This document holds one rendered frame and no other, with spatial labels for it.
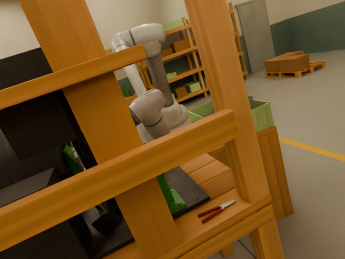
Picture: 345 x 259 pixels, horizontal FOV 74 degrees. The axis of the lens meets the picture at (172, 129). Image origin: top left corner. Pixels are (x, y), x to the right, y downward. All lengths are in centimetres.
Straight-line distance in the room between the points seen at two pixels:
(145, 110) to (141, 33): 58
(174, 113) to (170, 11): 573
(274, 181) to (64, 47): 169
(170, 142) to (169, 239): 36
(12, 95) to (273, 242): 105
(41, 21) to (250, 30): 786
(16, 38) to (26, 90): 619
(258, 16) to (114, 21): 453
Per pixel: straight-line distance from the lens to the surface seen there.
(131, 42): 141
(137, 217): 78
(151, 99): 97
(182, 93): 653
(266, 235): 110
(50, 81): 62
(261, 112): 173
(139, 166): 66
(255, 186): 94
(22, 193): 90
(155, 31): 142
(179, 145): 67
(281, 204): 210
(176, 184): 117
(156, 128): 105
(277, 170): 192
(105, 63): 61
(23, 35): 678
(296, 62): 623
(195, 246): 94
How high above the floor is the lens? 150
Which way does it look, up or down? 18 degrees down
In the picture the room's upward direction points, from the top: 19 degrees counter-clockwise
